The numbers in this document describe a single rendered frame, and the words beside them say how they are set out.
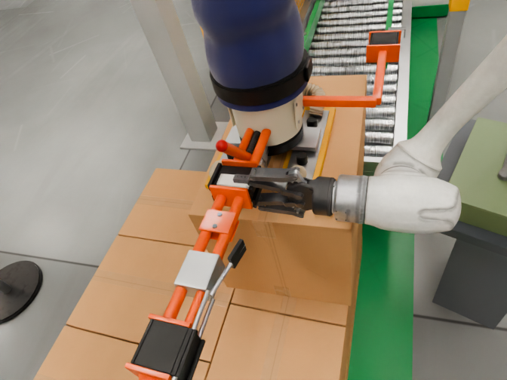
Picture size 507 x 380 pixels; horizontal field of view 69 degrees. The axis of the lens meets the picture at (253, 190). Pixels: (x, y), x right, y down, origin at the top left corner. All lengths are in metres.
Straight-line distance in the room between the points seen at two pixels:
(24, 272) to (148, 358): 2.12
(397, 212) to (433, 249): 1.41
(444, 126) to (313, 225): 0.33
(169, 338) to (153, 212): 1.14
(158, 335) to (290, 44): 0.58
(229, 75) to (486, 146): 0.85
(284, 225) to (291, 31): 0.42
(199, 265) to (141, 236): 1.01
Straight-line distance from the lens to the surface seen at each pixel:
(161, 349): 0.61
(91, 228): 2.64
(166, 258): 1.53
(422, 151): 0.81
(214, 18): 0.74
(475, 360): 1.89
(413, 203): 0.67
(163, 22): 2.30
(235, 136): 1.02
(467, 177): 1.24
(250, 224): 0.89
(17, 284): 2.66
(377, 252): 2.02
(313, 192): 0.69
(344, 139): 1.03
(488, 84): 0.73
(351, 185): 0.68
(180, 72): 2.43
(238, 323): 1.32
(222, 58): 0.78
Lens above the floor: 1.74
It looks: 48 degrees down
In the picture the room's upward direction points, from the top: 17 degrees counter-clockwise
